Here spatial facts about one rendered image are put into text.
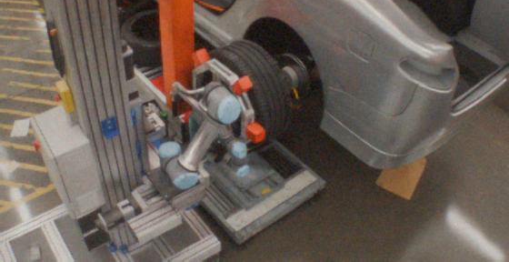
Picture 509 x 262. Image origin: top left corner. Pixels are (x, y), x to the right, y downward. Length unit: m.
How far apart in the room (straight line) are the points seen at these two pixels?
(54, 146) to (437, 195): 2.85
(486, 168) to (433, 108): 1.88
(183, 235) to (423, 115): 1.65
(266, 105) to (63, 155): 1.19
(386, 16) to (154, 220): 1.57
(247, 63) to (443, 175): 2.04
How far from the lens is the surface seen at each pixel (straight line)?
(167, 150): 2.46
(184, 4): 2.96
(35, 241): 3.31
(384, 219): 3.65
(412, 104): 2.52
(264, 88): 2.78
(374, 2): 2.50
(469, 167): 4.30
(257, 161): 3.53
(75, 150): 2.31
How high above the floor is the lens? 2.80
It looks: 42 degrees down
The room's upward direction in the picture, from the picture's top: 4 degrees clockwise
